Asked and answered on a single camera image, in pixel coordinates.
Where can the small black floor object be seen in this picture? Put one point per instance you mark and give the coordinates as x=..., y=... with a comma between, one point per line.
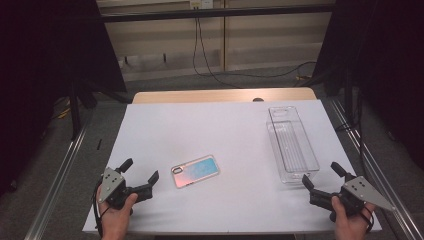
x=99, y=144

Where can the black stand pole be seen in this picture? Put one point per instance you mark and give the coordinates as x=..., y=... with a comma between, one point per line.
x=349, y=100
x=74, y=110

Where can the person's left hand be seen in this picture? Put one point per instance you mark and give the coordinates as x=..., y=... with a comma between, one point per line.
x=115, y=220

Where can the person's right hand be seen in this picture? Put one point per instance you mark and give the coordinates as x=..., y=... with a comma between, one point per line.
x=351, y=225

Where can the white wall socket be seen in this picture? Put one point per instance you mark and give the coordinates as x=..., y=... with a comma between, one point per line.
x=201, y=4

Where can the clear plastic storage box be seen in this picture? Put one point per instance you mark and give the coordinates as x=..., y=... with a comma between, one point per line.
x=291, y=146

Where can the black curtain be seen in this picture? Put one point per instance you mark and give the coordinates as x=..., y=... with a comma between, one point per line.
x=50, y=66
x=383, y=66

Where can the black horizontal bar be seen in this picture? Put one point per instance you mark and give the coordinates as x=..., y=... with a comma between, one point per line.
x=216, y=13

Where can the aluminium floor rail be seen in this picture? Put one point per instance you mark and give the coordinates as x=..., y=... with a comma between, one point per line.
x=55, y=186
x=376, y=170

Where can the iridescent teal phone case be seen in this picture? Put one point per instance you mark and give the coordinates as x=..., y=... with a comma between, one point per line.
x=196, y=171

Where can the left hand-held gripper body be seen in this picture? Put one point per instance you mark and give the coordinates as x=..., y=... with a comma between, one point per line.
x=111, y=186

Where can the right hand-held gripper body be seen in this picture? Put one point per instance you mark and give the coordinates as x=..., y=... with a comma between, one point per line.
x=361, y=191

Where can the white table cover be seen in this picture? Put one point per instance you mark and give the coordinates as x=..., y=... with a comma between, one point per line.
x=216, y=206

